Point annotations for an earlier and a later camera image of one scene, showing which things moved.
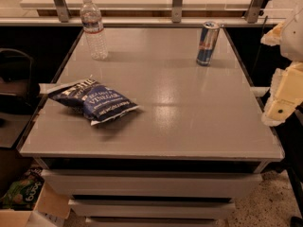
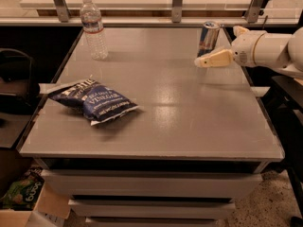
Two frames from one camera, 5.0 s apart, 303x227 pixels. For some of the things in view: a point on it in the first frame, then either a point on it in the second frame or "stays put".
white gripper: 294,38 -> 244,48
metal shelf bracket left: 61,3 stays put
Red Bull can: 206,44 stays put
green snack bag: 23,195 stays put
